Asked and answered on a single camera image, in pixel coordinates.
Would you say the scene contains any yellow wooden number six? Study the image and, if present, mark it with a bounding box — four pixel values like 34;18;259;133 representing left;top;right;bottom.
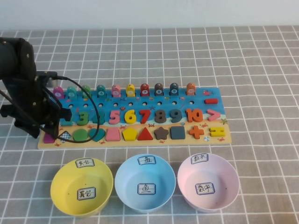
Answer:
124;109;137;124

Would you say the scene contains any brown wooden star piece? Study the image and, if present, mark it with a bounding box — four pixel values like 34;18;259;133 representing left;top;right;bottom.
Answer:
153;126;169;140

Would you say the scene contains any red wooden number seven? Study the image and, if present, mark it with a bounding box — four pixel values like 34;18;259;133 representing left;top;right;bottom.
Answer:
139;109;152;124

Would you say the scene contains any brown wooden number eight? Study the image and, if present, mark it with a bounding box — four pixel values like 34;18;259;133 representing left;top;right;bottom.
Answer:
154;109;168;124

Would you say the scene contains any dark teal wooden number four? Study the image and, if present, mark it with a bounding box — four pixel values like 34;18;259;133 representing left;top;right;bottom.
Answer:
92;111;106;126

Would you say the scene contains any red wooden triangle piece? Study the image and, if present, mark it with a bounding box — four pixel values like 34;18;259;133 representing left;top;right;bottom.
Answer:
137;127;154;141

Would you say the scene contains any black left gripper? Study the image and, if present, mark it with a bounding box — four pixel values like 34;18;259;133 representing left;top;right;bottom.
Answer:
0;78;72;139

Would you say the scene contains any brown fish peg eight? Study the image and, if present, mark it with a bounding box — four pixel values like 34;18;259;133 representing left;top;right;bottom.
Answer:
154;83;164;97

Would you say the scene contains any slate wooden number nine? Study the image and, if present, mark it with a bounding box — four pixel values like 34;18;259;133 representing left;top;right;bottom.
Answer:
169;109;183;123

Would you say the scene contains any yellow labelled plastic bowl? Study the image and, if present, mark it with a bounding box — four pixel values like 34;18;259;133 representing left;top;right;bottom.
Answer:
50;157;114;217

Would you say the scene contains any pink wooden greater-than sign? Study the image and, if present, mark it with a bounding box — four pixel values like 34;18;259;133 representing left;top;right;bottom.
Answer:
207;109;221;122

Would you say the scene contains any blue labelled plastic bowl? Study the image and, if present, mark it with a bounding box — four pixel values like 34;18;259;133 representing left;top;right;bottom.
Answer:
114;154;176;213

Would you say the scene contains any turquoise fish peg two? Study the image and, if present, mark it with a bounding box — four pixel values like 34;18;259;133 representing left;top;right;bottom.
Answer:
66;86;77;99

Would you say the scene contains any black camera cable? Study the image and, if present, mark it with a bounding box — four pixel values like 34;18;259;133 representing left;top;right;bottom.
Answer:
0;76;101;143

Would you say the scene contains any purple fish peg one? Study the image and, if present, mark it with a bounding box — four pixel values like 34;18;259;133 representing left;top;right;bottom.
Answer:
53;86;64;99

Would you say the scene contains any pink wooden number five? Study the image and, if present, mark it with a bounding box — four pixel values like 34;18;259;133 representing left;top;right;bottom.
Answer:
108;110;121;125

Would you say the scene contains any dark teal fish peg four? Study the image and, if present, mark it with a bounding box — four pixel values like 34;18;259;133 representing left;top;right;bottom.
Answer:
96;84;107;98

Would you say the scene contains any slate fish peg nine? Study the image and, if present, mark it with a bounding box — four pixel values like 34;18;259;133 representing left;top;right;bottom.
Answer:
169;83;180;96

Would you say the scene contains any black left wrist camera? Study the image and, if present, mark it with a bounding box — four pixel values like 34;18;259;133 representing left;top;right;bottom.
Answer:
35;71;59;89

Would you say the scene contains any green fish peg three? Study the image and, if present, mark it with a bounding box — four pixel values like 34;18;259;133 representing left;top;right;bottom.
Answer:
81;85;92;98

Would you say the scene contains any yellow wooden equals sign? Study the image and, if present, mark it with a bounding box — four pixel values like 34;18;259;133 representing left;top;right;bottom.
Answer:
209;127;225;137

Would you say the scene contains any pink fish peg five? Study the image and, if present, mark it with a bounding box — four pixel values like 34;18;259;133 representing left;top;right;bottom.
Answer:
111;84;121;98

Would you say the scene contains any pink labelled plastic bowl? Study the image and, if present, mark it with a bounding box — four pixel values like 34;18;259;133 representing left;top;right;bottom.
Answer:
177;153;241;213

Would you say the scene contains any slate wooden square piece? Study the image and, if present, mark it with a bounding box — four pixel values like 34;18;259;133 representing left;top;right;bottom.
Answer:
170;126;185;140

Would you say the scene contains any orange wooden plus sign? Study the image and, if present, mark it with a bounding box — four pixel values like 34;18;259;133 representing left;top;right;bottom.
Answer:
188;125;205;139

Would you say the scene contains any turquoise wooden number two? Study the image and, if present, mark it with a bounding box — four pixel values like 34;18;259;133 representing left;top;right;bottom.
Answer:
61;112;76;126

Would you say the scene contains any yellow wooden pentagon piece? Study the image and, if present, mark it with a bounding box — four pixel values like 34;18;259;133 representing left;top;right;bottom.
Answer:
122;127;138;142

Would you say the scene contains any pink wooden trapezoid piece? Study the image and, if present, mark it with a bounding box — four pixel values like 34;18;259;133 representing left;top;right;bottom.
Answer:
105;128;121;142

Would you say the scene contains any orange fish peg ten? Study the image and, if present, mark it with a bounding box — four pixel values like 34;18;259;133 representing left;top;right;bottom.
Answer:
185;82;196;96

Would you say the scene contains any magenta wooden rectangle piece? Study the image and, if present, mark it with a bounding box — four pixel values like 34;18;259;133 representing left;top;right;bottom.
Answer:
43;133;56;144

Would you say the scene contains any wooden sea-themed puzzle board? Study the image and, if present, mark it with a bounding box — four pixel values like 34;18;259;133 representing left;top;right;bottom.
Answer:
37;87;232;150

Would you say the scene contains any green wooden circle piece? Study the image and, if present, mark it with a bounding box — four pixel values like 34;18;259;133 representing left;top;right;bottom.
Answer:
72;129;89;143

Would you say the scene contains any teal wooden heart piece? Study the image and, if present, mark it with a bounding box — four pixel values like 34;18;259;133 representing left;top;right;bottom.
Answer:
89;128;106;142

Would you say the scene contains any orange wooden number ten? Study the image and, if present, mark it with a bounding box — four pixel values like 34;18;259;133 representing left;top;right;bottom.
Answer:
185;108;203;123

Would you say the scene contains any green wooden number three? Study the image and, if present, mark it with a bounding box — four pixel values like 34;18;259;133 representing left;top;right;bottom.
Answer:
77;111;91;126

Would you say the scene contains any grey checked tablecloth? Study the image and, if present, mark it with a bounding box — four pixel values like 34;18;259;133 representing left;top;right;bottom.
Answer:
0;25;299;224

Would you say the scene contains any red fish peg seven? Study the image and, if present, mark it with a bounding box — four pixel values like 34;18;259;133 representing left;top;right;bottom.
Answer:
140;83;150;97

